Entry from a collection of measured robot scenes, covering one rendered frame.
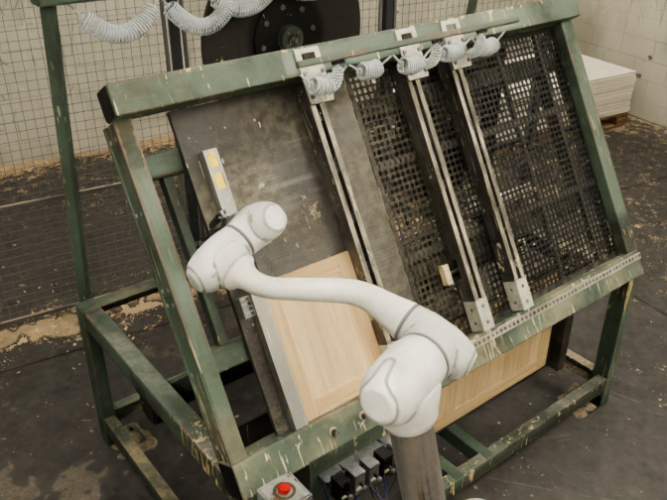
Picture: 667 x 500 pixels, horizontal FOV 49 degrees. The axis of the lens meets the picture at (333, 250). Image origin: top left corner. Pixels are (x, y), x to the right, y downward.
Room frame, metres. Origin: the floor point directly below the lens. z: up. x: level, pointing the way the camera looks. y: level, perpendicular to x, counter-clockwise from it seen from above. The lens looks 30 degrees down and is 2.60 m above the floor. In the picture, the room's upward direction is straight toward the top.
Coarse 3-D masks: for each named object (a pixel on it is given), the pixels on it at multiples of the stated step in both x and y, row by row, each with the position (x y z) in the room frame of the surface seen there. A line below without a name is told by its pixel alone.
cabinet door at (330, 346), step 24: (312, 264) 2.16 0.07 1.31; (336, 264) 2.21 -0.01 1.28; (288, 312) 2.02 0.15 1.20; (312, 312) 2.06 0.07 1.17; (336, 312) 2.11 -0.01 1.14; (360, 312) 2.15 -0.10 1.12; (288, 336) 1.97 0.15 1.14; (312, 336) 2.02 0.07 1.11; (336, 336) 2.06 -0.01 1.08; (360, 336) 2.10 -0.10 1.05; (288, 360) 1.93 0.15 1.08; (312, 360) 1.97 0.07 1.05; (336, 360) 2.01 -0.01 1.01; (360, 360) 2.05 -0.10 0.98; (312, 384) 1.92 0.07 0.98; (336, 384) 1.96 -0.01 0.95; (360, 384) 2.00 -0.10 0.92; (312, 408) 1.87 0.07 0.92
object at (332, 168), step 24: (312, 48) 2.51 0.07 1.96; (312, 72) 2.45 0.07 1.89; (336, 72) 2.36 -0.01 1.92; (312, 96) 2.40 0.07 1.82; (312, 120) 2.42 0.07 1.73; (312, 144) 2.42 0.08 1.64; (336, 144) 2.40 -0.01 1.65; (336, 168) 2.36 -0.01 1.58; (336, 192) 2.31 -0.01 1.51; (336, 216) 2.31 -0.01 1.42; (360, 216) 2.30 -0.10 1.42; (360, 240) 2.26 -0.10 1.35; (360, 264) 2.20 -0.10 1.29; (384, 336) 2.09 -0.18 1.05
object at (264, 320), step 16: (208, 176) 2.14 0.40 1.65; (224, 176) 2.16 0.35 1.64; (224, 192) 2.12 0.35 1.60; (224, 208) 2.09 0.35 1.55; (256, 304) 1.97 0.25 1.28; (256, 320) 1.96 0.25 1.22; (272, 320) 1.96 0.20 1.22; (272, 336) 1.93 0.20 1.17; (272, 352) 1.90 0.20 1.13; (272, 368) 1.89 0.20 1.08; (288, 368) 1.89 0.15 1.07; (288, 384) 1.86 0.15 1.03; (288, 400) 1.83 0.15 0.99; (288, 416) 1.83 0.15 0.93; (304, 416) 1.83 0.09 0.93
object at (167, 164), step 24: (432, 96) 2.87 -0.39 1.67; (168, 168) 2.15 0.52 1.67; (168, 192) 2.12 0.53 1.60; (552, 216) 2.91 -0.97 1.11; (192, 240) 2.07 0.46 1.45; (480, 240) 2.64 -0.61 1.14; (432, 264) 2.47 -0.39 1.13; (216, 312) 1.97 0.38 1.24; (216, 336) 1.93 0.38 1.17; (240, 336) 1.97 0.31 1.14; (216, 360) 1.87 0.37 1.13; (240, 360) 1.90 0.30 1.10
